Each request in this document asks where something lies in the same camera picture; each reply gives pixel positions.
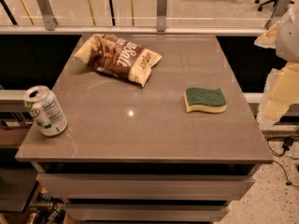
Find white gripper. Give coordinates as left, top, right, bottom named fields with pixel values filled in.
left=254, top=4, right=299, bottom=121

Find brown chip bag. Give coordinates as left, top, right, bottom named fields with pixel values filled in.
left=74, top=34, right=162, bottom=87

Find green yellow sponge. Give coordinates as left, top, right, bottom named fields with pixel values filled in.
left=184, top=88, right=227, bottom=113

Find upper grey drawer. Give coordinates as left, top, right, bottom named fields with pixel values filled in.
left=37, top=174, right=254, bottom=201

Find grey drawer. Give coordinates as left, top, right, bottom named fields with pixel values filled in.
left=66, top=203, right=228, bottom=222
left=37, top=174, right=254, bottom=201

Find silver green soda can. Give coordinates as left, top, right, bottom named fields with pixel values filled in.
left=23, top=86, right=67, bottom=136

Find lower grey drawer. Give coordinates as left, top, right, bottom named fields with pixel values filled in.
left=66, top=203, right=228, bottom=222

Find cans on floor shelf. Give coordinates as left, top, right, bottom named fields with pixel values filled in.
left=24, top=192, right=65, bottom=224

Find metal railing bracket right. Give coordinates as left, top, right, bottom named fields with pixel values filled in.
left=265, top=0, right=291, bottom=29

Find black power adapter cable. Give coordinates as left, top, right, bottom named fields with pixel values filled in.
left=266, top=135, right=299, bottom=189

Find metal railing bracket left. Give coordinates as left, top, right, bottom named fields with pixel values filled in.
left=36, top=0, right=58, bottom=31

